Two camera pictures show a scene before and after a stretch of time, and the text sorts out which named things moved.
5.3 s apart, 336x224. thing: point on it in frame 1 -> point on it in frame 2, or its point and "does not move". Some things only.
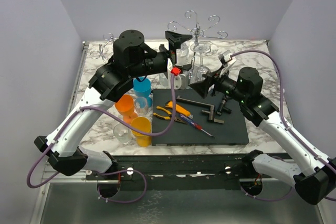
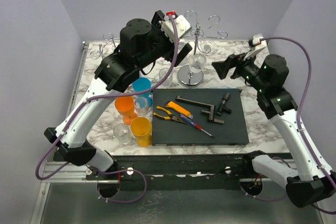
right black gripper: [203, 87] -> [232, 61]
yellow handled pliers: [168, 117] does not move
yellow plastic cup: [143, 124] does not move
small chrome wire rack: [95, 54] does not move
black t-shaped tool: [221, 108] does not move
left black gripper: [175, 40] -> [156, 29]
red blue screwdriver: [192, 123] does not move
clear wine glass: [201, 70] -> [207, 47]
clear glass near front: [123, 133] does not move
